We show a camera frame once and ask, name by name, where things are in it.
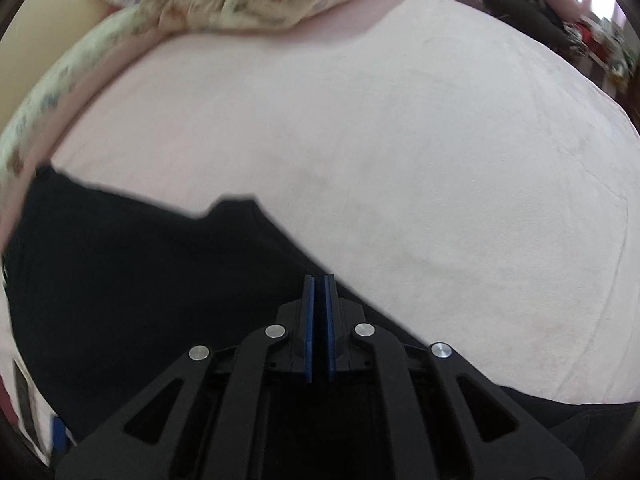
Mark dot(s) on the beige headboard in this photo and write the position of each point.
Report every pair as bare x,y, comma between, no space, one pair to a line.
40,32

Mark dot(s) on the black pants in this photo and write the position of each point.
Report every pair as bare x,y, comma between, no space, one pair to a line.
105,292

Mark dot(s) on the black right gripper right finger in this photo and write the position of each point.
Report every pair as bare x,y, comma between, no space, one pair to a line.
445,419

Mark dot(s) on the pink bed sheet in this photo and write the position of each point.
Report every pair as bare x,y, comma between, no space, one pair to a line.
415,149

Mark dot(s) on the floral pillow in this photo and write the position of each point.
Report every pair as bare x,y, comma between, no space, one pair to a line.
70,83

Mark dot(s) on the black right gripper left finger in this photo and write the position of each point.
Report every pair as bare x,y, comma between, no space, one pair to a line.
200,418

